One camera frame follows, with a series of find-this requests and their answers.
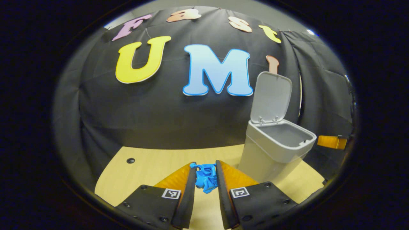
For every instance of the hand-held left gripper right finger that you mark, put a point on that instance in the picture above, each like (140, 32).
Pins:
(223, 201)

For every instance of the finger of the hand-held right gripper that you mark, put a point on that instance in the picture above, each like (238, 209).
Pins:
(330, 142)

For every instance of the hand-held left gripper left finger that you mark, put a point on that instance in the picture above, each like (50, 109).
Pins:
(188, 201)

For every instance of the blue paper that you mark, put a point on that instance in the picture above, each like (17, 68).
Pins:
(206, 177)

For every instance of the white desktop garbage bin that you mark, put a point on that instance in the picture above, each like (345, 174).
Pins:
(271, 150)

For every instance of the light wooden desktop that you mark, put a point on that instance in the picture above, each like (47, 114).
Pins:
(143, 172)

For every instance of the black backdrop cloth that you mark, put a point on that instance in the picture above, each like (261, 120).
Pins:
(143, 118)

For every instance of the ceiling light panel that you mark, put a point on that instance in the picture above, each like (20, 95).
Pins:
(310, 32)

